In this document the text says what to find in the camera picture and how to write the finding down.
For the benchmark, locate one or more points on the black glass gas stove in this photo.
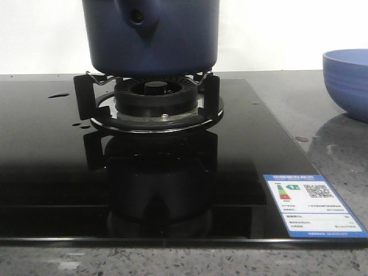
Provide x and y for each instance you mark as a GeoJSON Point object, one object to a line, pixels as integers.
{"type": "Point", "coordinates": [64, 183]}

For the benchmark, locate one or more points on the blue energy label sticker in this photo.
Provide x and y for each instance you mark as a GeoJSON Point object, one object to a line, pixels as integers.
{"type": "Point", "coordinates": [311, 208]}

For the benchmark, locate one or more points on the dark blue pot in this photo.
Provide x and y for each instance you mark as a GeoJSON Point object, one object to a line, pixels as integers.
{"type": "Point", "coordinates": [152, 38]}

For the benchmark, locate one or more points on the right gas burner with grate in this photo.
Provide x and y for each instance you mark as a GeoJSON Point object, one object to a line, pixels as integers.
{"type": "Point", "coordinates": [149, 105]}

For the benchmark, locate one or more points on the light blue bowl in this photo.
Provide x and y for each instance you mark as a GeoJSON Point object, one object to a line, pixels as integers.
{"type": "Point", "coordinates": [345, 78]}

